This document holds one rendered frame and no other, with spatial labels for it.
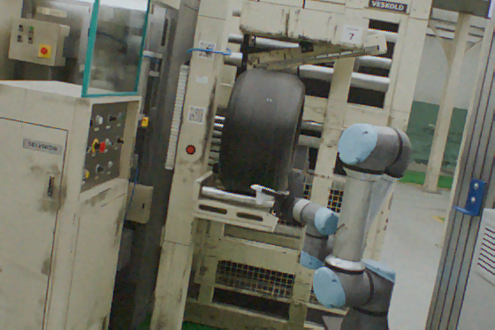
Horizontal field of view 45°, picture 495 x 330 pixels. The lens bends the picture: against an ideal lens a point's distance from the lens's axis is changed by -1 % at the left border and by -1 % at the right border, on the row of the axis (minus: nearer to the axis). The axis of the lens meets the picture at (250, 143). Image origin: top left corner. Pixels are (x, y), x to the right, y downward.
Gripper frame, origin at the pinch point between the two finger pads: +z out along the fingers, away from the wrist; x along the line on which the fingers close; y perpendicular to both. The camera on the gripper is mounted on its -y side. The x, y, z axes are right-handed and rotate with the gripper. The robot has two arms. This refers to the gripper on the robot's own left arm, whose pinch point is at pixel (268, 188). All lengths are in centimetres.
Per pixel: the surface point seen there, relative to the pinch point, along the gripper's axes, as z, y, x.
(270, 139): 31.6, -15.5, 17.4
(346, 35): 52, -71, 58
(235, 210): 46, 19, 21
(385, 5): 65, -96, 88
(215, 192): 55, 14, 14
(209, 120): 67, -15, 8
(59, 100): 42, -9, -66
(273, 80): 45, -40, 20
